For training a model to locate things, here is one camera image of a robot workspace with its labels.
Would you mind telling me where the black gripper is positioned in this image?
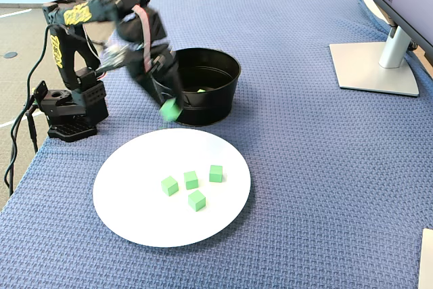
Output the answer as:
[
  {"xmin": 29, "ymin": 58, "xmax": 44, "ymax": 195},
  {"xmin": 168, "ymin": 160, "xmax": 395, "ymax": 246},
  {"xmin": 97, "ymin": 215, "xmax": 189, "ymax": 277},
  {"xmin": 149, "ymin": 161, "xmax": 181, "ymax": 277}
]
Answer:
[{"xmin": 126, "ymin": 39, "xmax": 187, "ymax": 114}]

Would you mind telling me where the white round plate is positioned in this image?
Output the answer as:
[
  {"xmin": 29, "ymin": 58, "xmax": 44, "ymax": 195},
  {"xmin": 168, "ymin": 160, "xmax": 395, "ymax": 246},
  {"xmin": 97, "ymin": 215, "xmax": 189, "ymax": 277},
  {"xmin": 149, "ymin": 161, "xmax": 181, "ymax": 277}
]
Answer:
[{"xmin": 93, "ymin": 128, "xmax": 252, "ymax": 248}]

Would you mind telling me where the black metal bucket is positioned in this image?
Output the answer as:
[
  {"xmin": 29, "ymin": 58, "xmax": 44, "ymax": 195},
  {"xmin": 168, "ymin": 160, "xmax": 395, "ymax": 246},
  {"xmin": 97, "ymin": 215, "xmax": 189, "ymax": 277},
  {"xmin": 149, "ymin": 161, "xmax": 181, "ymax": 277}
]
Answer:
[{"xmin": 150, "ymin": 47, "xmax": 242, "ymax": 127}]

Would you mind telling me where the blue woven table cloth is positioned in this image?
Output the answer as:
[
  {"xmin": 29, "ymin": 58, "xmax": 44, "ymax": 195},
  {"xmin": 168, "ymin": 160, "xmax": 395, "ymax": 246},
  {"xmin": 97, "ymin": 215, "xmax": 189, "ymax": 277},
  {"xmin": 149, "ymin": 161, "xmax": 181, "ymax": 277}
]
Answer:
[{"xmin": 0, "ymin": 0, "xmax": 433, "ymax": 289}]

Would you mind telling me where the monitor with silver stand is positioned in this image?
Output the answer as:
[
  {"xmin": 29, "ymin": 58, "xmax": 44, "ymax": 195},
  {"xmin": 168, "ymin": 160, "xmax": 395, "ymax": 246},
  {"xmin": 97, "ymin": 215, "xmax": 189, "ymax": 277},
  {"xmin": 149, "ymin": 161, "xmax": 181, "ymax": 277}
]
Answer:
[{"xmin": 328, "ymin": 0, "xmax": 433, "ymax": 98}]

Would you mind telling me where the white flat object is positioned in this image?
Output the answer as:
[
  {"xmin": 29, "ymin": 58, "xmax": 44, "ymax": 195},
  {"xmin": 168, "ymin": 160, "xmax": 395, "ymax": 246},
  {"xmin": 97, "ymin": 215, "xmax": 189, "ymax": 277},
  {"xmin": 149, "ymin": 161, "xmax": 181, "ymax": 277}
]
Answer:
[{"xmin": 416, "ymin": 227, "xmax": 433, "ymax": 289}]

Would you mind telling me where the red white servo wire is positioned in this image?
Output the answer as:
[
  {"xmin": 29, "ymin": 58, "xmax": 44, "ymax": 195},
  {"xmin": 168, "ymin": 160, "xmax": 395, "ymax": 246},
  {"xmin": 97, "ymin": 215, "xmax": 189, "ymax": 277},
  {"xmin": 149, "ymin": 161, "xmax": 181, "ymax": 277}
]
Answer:
[{"xmin": 131, "ymin": 0, "xmax": 155, "ymax": 73}]

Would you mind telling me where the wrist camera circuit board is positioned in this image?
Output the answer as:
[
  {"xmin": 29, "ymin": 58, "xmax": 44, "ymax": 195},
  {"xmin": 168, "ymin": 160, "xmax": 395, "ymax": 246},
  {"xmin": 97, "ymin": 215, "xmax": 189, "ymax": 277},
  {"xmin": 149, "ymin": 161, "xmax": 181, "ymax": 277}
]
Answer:
[{"xmin": 99, "ymin": 40, "xmax": 131, "ymax": 72}]

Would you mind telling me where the black camera cable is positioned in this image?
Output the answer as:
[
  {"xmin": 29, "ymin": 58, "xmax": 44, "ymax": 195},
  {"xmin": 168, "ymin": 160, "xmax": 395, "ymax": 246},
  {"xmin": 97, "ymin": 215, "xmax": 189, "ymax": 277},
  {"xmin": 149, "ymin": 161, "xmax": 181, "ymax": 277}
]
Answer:
[{"xmin": 3, "ymin": 24, "xmax": 53, "ymax": 198}]

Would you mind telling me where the black plug cable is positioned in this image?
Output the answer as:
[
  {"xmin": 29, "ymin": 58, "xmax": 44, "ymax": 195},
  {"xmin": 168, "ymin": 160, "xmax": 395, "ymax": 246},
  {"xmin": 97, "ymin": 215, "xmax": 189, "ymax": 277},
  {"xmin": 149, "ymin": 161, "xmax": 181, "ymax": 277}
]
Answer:
[
  {"xmin": 8, "ymin": 94, "xmax": 37, "ymax": 141},
  {"xmin": 26, "ymin": 112, "xmax": 39, "ymax": 154}
]

